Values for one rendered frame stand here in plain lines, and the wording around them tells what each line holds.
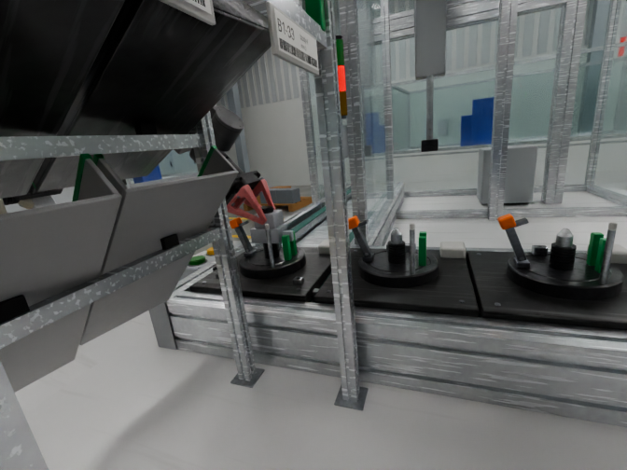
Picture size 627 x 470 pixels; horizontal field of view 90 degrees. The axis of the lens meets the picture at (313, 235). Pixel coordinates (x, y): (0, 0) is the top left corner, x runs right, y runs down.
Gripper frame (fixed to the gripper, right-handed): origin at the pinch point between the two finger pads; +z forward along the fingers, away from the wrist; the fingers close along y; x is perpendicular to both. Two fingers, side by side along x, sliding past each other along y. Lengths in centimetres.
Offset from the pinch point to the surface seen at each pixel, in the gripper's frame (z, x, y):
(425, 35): -18, -54, 99
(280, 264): 8.8, 3.1, -4.0
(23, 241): -2.3, -12.3, -43.8
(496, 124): 26, -48, 77
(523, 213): 58, -34, 81
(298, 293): 14.5, -0.8, -11.6
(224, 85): -7.8, -21.7, -24.5
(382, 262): 21.4, -11.5, -1.5
